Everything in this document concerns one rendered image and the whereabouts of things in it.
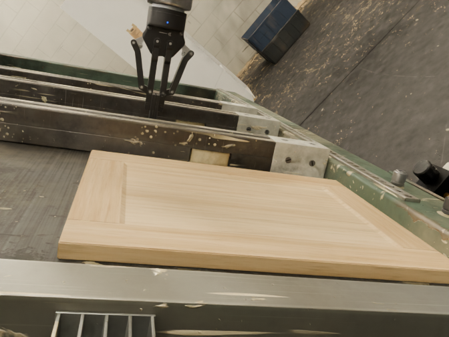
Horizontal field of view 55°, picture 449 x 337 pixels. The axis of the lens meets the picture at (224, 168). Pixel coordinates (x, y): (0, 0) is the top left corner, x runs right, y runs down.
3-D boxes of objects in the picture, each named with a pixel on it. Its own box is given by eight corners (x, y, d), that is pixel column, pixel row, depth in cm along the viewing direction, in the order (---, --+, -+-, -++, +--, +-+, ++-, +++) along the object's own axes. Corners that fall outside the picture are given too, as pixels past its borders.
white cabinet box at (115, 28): (256, 99, 462) (95, -44, 393) (220, 138, 475) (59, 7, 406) (248, 86, 517) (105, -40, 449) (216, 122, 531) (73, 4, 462)
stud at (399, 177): (406, 188, 79) (411, 173, 78) (394, 187, 78) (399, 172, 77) (398, 184, 81) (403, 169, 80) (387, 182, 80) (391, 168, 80)
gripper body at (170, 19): (187, 14, 89) (180, 59, 91) (145, 5, 87) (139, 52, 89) (192, 12, 82) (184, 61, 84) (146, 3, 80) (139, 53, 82)
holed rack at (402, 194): (419, 202, 70) (421, 199, 70) (404, 200, 70) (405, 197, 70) (222, 89, 225) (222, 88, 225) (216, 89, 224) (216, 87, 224)
